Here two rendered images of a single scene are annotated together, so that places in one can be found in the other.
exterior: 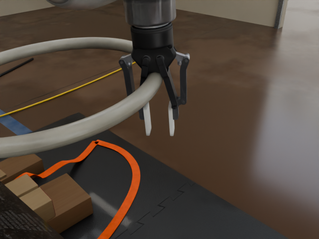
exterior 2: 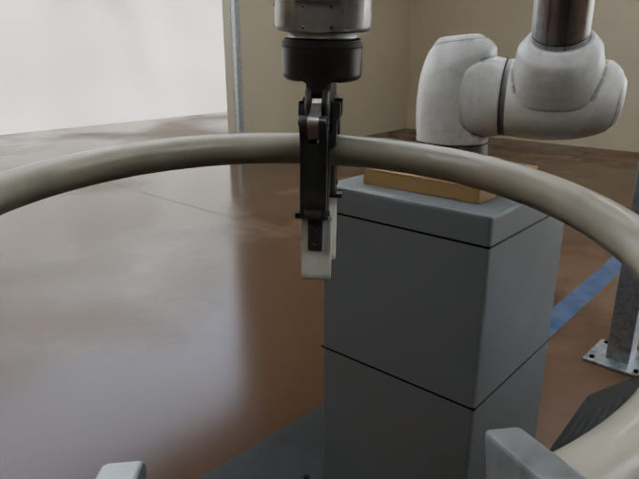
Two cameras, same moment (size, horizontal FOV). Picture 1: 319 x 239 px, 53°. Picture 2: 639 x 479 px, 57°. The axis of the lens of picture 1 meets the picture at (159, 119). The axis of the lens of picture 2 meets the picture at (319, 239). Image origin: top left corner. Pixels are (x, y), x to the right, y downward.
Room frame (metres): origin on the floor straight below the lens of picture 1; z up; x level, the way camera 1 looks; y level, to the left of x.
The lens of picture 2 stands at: (0.57, 0.59, 1.09)
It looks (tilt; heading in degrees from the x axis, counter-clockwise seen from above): 18 degrees down; 270
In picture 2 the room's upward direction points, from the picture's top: straight up
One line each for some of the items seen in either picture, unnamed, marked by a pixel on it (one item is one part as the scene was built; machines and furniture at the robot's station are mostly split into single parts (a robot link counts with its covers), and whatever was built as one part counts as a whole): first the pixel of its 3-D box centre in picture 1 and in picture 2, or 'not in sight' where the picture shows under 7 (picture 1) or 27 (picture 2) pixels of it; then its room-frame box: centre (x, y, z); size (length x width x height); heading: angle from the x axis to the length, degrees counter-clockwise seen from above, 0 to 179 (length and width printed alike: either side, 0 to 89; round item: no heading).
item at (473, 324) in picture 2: not in sight; (436, 342); (0.28, -0.70, 0.40); 0.50 x 0.50 x 0.80; 49
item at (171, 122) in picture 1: (171, 118); (322, 228); (0.57, -0.03, 0.90); 0.03 x 0.01 x 0.07; 173
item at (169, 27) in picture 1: (153, 47); (321, 86); (0.57, 0.01, 1.05); 0.08 x 0.07 x 0.09; 83
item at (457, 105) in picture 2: not in sight; (460, 88); (0.27, -0.69, 1.00); 0.18 x 0.16 x 0.22; 156
